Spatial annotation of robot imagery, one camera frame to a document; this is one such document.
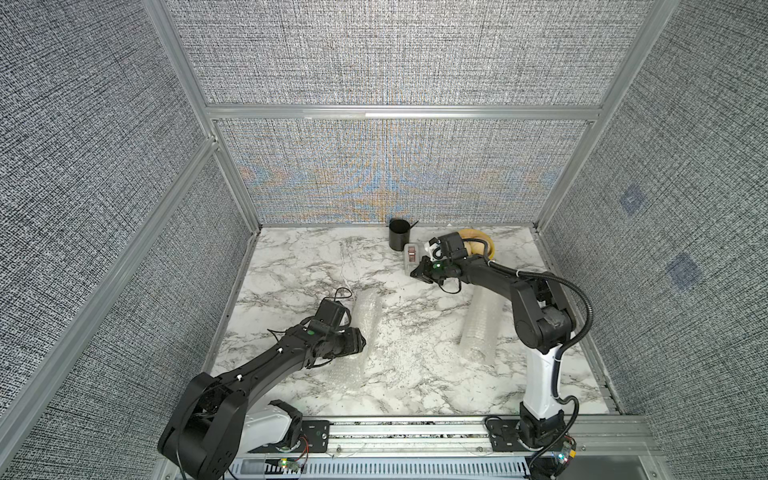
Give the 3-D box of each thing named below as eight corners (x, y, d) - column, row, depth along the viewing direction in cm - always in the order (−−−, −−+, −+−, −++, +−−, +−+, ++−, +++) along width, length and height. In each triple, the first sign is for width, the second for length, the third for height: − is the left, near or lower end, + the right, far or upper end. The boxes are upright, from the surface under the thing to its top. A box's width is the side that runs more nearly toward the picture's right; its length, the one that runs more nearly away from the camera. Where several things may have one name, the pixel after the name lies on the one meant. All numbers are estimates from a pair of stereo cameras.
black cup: (383, 246, 113) (383, 233, 107) (394, 228, 119) (394, 214, 113) (402, 252, 111) (404, 239, 105) (412, 233, 117) (413, 220, 112)
